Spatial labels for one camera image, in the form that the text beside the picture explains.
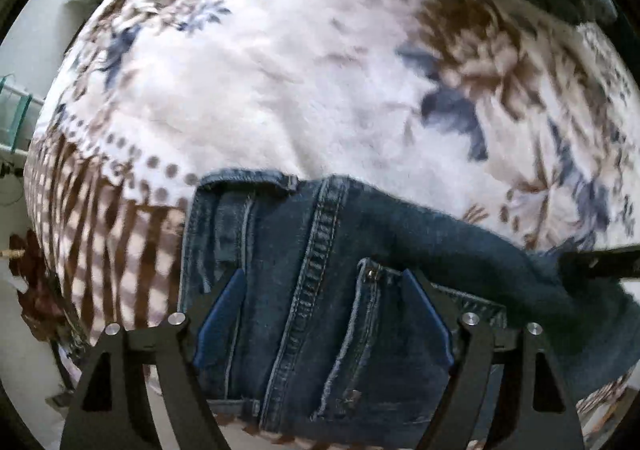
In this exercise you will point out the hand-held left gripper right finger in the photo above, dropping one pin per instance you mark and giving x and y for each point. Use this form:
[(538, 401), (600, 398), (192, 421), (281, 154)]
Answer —
[(425, 315)]

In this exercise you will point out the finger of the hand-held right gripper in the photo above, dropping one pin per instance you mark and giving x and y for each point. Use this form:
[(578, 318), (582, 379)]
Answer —
[(607, 264)]

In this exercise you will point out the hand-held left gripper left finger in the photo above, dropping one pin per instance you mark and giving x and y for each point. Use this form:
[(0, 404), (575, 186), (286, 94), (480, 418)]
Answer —
[(222, 312)]

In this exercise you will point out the blue denim pants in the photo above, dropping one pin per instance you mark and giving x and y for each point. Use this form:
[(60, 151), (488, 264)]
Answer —
[(320, 300)]

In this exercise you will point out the floral printed blanket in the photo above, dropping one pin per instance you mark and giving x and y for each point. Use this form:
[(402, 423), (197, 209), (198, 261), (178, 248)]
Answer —
[(300, 95)]

